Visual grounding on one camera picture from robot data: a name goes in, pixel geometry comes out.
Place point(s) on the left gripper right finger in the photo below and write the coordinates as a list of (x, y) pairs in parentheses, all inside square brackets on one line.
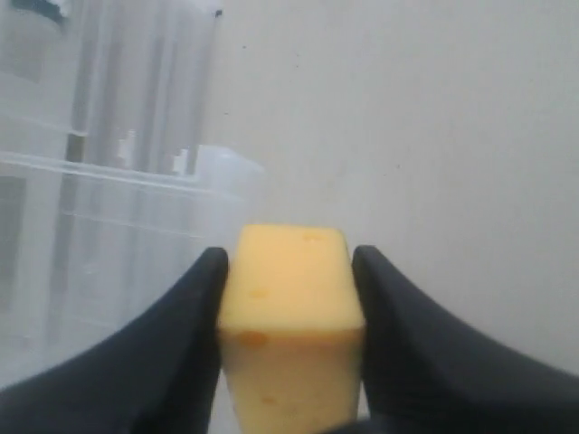
[(427, 371)]

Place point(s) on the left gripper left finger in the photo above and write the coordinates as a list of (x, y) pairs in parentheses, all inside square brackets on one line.
[(157, 374)]

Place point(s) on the yellow cheese wedge block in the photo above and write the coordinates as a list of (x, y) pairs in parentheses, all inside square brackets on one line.
[(291, 330)]

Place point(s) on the clear drawer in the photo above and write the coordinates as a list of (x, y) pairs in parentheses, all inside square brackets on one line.
[(85, 248)]

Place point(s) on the white plastic drawer cabinet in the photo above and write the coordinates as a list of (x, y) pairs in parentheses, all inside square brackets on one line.
[(121, 83)]

